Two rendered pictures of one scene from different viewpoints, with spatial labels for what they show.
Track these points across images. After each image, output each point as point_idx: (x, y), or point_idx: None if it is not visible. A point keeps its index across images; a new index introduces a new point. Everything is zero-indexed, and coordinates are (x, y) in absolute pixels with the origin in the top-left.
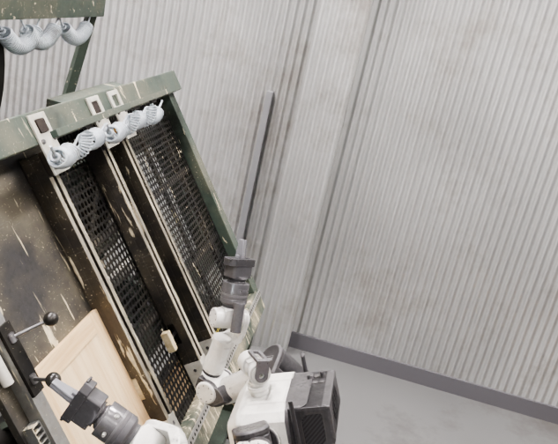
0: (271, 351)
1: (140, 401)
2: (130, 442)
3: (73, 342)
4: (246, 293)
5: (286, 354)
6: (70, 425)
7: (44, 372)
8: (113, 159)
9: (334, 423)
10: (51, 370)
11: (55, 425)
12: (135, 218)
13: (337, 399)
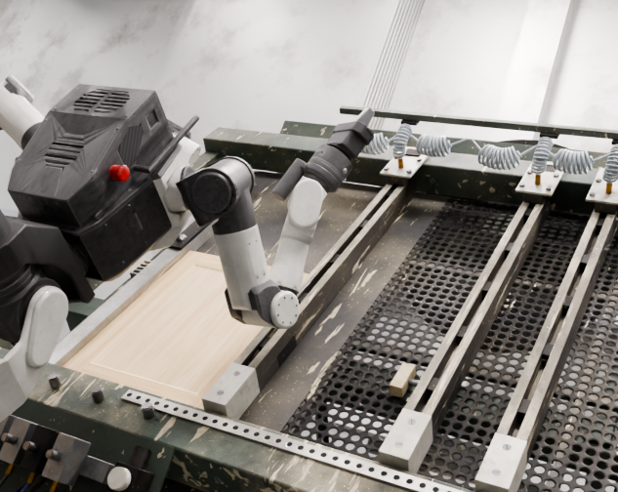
0: None
1: None
2: None
3: None
4: (316, 154)
5: (228, 159)
6: (170, 290)
7: (205, 258)
8: (534, 212)
9: (69, 104)
10: (211, 262)
11: (153, 267)
12: (497, 252)
13: (114, 107)
